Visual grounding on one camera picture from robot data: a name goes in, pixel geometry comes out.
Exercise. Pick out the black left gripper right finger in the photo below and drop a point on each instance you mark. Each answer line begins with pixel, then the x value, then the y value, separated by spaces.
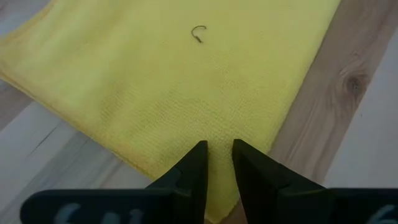
pixel 258 180

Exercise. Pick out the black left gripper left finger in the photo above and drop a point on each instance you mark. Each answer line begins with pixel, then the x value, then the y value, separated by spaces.
pixel 192 174

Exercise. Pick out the yellow microfiber towel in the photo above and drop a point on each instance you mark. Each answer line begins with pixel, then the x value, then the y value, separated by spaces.
pixel 155 77

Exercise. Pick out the dark curled thread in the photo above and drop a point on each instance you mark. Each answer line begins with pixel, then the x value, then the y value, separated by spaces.
pixel 197 39

